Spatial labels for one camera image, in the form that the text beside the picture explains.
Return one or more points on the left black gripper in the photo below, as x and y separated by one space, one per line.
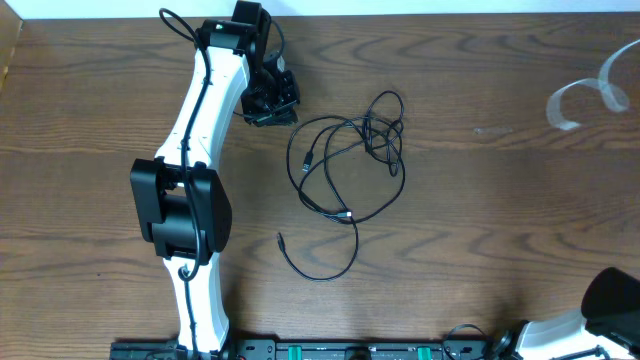
286 110

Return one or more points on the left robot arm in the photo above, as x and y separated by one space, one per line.
182 207

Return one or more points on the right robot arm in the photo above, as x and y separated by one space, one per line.
605 326

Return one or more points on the cardboard panel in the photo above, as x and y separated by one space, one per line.
10 30

